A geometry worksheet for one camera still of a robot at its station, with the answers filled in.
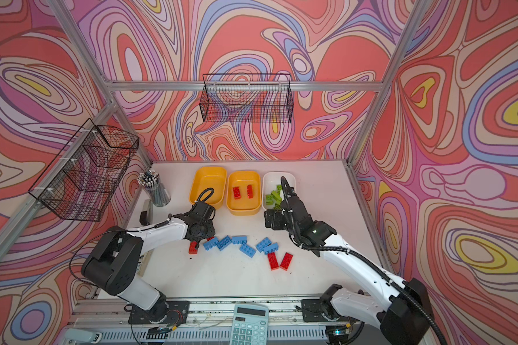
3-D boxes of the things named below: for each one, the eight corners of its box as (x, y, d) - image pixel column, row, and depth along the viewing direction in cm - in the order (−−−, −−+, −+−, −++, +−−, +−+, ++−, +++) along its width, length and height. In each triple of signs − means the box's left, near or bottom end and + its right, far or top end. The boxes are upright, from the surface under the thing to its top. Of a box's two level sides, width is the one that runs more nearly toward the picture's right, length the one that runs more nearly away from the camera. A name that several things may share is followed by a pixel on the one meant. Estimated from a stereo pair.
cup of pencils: (151, 207, 103) (135, 183, 89) (157, 193, 108) (142, 169, 95) (168, 207, 103) (154, 183, 89) (173, 193, 108) (160, 169, 95)
